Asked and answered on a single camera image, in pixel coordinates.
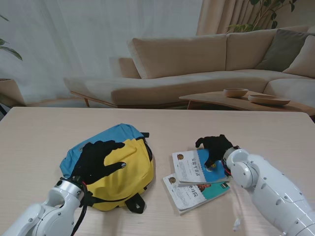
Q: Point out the white and teal cover book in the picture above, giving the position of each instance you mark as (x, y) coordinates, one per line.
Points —
(197, 196)

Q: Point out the tall green leafy plant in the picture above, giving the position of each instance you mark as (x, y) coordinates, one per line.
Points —
(242, 27)

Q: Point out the green plant with long leaves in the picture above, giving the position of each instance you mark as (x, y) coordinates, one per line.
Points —
(12, 52)

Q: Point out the white and blue cover book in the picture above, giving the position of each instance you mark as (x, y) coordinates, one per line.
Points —
(189, 167)

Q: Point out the beige sofa cushion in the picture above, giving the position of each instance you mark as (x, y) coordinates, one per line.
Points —
(305, 61)

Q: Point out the wide shallow wooden bowl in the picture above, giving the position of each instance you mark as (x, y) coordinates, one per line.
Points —
(268, 100)

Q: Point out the black stand leg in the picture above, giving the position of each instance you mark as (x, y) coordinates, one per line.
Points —
(2, 109)

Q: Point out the small white paper scrap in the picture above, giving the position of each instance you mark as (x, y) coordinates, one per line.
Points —
(236, 223)

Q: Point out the beige pleated curtain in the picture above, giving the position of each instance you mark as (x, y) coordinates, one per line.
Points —
(216, 17)

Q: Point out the beige plant pot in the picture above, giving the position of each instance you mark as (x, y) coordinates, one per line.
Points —
(9, 93)

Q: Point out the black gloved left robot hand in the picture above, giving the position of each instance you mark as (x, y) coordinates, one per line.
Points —
(93, 162)

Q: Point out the beige sectional sofa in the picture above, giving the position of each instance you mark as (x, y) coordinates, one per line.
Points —
(172, 86)

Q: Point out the small wooden bowl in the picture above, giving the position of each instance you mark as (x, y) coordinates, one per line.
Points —
(235, 93)

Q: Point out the wooden coffee table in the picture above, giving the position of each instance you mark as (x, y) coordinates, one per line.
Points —
(214, 99)

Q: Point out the sheer white curtain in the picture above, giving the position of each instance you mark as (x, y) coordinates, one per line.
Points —
(73, 37)

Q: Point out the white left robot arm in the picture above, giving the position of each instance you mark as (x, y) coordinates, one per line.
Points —
(49, 216)

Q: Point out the yellow and blue school bag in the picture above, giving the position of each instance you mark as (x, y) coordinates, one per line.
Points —
(128, 172)

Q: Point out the grey sofa cushion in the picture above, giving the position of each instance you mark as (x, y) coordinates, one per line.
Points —
(280, 51)

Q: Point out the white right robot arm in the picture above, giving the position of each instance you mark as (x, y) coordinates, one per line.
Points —
(270, 186)

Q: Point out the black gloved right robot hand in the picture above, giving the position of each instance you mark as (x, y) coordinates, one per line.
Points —
(217, 147)

